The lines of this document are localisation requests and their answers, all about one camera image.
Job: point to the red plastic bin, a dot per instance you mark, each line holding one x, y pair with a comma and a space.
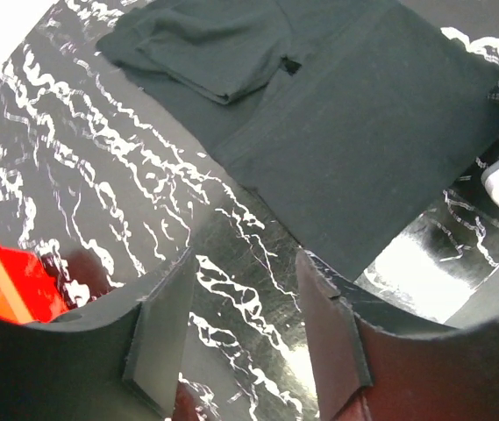
27, 292

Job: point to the black t shirt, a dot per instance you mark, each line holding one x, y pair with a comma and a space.
346, 118

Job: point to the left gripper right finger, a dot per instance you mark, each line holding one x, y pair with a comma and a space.
374, 361

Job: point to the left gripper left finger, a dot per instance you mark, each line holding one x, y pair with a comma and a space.
117, 358

